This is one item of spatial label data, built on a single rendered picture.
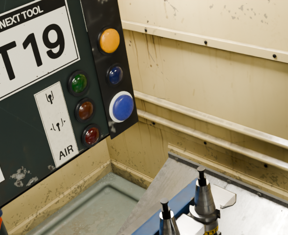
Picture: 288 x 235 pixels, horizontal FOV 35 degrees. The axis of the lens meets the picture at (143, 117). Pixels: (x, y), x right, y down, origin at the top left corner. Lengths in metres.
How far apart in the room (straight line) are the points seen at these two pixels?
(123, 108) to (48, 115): 0.09
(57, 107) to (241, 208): 1.15
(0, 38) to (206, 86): 1.09
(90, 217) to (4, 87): 1.58
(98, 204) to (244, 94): 0.92
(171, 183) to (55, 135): 1.24
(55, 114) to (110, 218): 1.49
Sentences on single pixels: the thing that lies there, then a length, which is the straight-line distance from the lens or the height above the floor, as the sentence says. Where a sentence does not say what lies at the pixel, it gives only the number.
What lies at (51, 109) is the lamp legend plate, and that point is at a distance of 0.45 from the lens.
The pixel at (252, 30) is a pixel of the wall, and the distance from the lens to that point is 1.25.
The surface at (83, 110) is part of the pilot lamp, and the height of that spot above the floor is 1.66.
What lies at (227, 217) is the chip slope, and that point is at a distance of 1.54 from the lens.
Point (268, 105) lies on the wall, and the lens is 1.34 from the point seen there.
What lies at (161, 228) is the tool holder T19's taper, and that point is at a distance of 0.88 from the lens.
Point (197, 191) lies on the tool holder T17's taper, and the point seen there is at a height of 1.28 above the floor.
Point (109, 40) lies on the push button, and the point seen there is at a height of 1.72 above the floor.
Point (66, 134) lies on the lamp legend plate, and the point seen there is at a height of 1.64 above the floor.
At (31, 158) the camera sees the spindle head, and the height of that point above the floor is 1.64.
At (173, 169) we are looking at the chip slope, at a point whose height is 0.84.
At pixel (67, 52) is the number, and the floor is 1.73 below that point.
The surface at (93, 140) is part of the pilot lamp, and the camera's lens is 0.49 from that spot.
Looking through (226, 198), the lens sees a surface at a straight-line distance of 1.00.
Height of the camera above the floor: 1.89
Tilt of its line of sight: 31 degrees down
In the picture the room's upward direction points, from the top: 10 degrees counter-clockwise
